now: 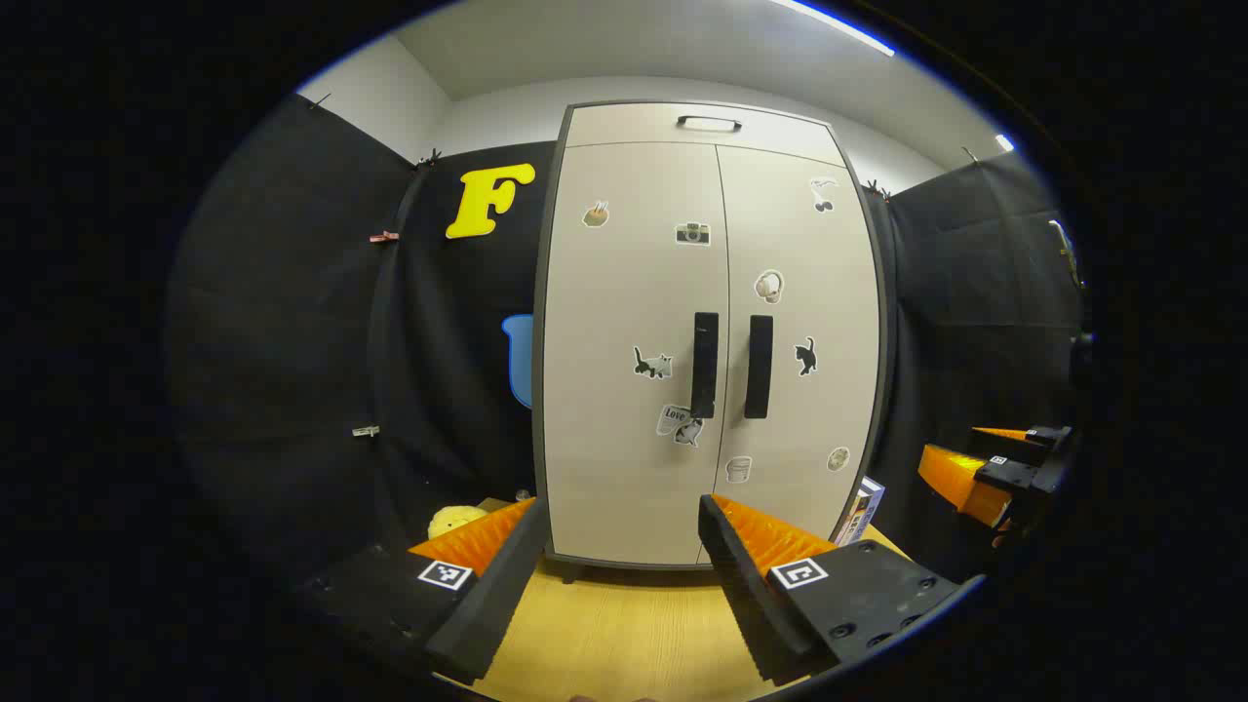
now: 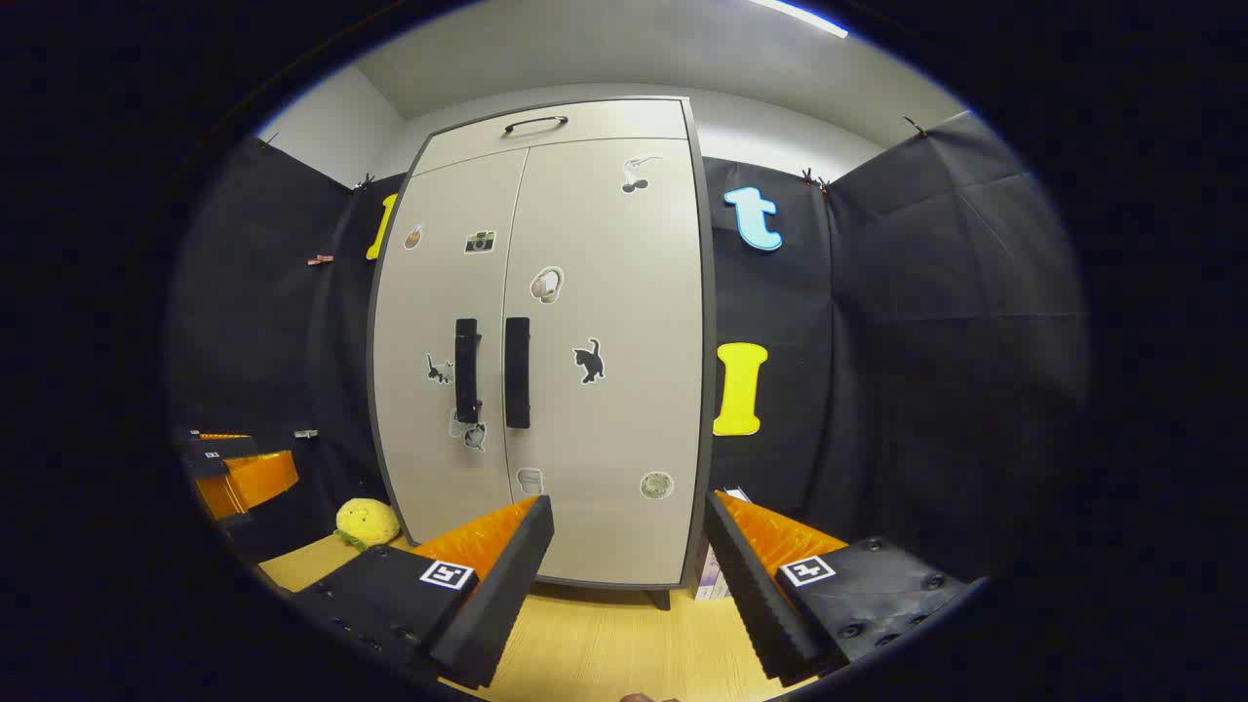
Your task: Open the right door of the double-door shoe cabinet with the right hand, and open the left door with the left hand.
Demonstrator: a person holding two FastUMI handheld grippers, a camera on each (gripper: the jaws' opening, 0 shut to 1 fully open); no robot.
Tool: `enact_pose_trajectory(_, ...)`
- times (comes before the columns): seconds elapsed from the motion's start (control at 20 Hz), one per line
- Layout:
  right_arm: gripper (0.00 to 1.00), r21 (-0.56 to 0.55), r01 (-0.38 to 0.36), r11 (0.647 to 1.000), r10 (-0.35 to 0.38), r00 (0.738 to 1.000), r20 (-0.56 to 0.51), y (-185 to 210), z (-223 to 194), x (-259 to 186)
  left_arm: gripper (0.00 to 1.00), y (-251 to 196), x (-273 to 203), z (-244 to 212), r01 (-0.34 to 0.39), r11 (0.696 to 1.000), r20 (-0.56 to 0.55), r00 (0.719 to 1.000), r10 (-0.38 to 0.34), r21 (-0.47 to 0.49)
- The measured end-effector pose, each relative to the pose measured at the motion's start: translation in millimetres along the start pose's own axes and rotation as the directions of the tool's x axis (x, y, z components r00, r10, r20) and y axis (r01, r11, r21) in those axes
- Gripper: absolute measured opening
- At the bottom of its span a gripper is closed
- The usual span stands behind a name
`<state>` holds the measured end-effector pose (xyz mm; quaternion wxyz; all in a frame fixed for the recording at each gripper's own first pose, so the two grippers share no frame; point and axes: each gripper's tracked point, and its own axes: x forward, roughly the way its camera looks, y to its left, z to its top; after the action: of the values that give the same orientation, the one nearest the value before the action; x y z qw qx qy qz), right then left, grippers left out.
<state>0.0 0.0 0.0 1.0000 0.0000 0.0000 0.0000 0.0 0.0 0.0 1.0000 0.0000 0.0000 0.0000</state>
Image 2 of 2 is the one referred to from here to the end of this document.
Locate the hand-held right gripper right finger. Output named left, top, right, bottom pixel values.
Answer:
left=704, top=489, right=976, bottom=688

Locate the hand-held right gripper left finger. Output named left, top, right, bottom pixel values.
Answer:
left=292, top=494, right=555, bottom=690

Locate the grey cabinet door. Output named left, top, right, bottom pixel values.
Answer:
left=502, top=136, right=705, bottom=589
left=373, top=148, right=529, bottom=545

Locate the grey double-door shoe cabinet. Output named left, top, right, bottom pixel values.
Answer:
left=366, top=96, right=718, bottom=610

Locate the black door handle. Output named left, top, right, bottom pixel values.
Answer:
left=454, top=318, right=482, bottom=424
left=504, top=317, right=531, bottom=430

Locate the grey cabinet drawer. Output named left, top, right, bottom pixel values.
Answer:
left=409, top=97, right=693, bottom=176

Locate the yellow plush toy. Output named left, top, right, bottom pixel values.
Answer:
left=334, top=497, right=402, bottom=552

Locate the black backdrop cloth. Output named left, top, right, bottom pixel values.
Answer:
left=166, top=109, right=1088, bottom=586

